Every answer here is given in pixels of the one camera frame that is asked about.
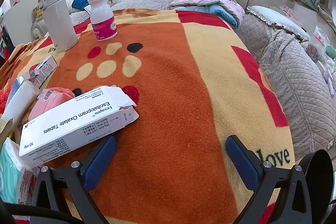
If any beige quilted sofa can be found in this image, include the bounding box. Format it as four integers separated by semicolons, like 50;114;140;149
235;14;336;161

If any blue and white box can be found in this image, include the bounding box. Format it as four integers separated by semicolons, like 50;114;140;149
5;76;25;109

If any pink and blue folded quilt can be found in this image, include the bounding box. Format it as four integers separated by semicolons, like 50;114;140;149
169;0;246;30

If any white frilled pillow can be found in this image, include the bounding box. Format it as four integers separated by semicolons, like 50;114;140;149
247;6;311;42

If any white medicine box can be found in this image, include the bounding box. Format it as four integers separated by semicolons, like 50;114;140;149
19;85;139;169

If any clear plastic bag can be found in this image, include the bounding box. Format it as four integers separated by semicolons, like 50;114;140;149
306;26;331;62

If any teal tissue pack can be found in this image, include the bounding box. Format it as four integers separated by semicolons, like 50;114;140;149
0;139;34;205

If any white thermos bottle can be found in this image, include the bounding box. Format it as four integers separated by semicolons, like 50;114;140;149
38;0;79;54

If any white pill bottle pink label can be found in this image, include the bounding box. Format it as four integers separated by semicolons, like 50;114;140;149
87;0;118;42

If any red knitted cloth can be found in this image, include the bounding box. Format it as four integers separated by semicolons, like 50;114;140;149
0;88;11;115

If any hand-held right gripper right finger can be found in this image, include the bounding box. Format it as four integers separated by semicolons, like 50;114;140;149
225;135;313;224

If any small grey and white box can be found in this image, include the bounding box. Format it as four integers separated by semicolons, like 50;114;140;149
25;55;58;88

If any white tube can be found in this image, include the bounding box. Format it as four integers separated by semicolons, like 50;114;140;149
1;76;41;125

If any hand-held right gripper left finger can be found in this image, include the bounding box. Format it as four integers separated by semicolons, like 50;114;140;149
30;135;117;224

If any grey fleece blanket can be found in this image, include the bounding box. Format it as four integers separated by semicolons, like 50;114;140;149
70;0;176;25

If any lilac brush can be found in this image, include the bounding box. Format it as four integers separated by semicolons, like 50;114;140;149
316;60;335;98

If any orange red printed blanket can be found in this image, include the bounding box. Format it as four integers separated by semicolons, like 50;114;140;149
0;9;296;224

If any pink packet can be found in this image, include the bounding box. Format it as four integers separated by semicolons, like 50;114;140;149
28;89;76;122

